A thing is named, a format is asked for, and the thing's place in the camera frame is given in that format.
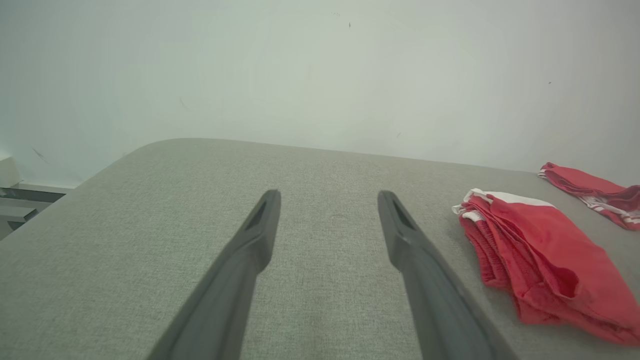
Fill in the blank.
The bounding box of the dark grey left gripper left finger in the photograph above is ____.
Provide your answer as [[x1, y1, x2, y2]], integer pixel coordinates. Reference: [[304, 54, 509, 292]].
[[147, 189, 282, 360]]

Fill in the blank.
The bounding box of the crumpled red jersey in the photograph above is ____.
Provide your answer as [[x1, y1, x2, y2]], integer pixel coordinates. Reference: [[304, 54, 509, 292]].
[[537, 162, 640, 231]]

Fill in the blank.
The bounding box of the grey fabric sofa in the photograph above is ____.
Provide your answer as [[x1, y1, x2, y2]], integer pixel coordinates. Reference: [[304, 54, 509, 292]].
[[0, 138, 640, 360]]

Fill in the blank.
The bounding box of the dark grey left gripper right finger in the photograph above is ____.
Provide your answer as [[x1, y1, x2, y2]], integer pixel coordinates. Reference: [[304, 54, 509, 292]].
[[377, 190, 518, 360]]

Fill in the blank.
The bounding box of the red Bulls basketball jersey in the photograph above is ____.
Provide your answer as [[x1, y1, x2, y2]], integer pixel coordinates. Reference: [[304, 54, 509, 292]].
[[452, 188, 640, 347]]

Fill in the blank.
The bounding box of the white wall box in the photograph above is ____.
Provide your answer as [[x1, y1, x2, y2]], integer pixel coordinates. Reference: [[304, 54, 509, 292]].
[[0, 156, 22, 189]]

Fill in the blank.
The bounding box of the dark baseboard strip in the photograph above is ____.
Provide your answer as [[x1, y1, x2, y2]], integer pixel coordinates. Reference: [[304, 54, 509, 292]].
[[0, 186, 67, 204]]

